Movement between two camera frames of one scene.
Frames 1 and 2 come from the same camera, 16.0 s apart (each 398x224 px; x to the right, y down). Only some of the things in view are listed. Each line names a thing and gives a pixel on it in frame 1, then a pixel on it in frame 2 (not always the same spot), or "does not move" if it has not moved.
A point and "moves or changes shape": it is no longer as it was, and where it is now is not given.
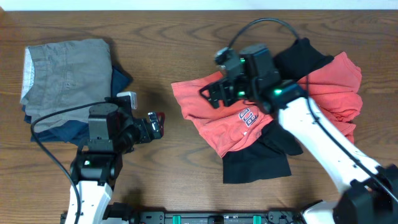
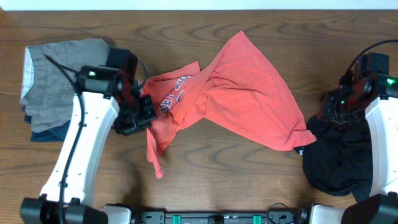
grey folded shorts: x=58 y=76 does not move
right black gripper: x=218 y=91 → x=326 y=109
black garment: x=272 y=158 moves or changes shape
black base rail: x=216 y=217 does not move
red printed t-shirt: x=334 y=86 moves or changes shape
